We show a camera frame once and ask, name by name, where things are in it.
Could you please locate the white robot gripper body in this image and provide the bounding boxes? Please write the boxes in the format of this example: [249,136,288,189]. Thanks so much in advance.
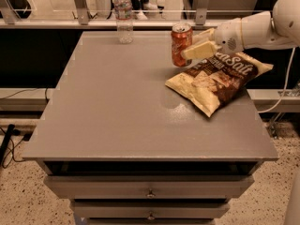
[214,18,244,54]

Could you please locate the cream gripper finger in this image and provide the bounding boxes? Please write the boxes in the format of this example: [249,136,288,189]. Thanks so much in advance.
[192,28,215,45]
[181,41,221,60]

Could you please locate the red coke can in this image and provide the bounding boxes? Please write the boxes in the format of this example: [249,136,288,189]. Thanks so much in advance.
[171,22,192,67]

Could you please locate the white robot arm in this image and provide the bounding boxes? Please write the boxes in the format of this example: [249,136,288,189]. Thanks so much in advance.
[196,0,300,225]

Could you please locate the brown sea salt chip bag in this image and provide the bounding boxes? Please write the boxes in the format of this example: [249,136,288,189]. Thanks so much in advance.
[165,52,273,117]

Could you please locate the clear plastic water bottle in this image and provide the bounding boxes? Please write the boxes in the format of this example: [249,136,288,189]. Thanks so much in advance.
[113,0,133,44]

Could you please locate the grey drawer cabinet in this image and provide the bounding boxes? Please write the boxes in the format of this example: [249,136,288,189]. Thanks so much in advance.
[23,32,278,225]

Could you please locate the metal drawer knob upper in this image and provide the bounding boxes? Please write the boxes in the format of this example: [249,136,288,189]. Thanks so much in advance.
[146,189,156,199]

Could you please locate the metal drawer knob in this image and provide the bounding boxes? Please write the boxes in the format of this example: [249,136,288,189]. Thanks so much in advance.
[146,189,156,199]
[147,213,156,220]

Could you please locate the metal drawer knob lower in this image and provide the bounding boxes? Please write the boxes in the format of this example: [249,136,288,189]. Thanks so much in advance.
[147,213,156,220]

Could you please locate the top grey drawer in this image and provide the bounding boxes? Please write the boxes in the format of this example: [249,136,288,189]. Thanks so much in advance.
[44,175,254,200]

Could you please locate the grey drawer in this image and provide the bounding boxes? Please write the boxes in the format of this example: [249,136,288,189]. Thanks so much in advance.
[71,200,230,219]
[44,175,254,200]

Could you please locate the metal railing bar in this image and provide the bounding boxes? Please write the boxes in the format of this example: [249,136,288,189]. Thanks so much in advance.
[0,18,233,30]

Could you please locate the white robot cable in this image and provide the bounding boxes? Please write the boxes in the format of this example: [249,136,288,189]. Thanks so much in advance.
[257,47,297,114]

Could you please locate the black cable on floor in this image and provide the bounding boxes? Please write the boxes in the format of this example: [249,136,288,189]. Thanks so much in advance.
[0,124,32,170]

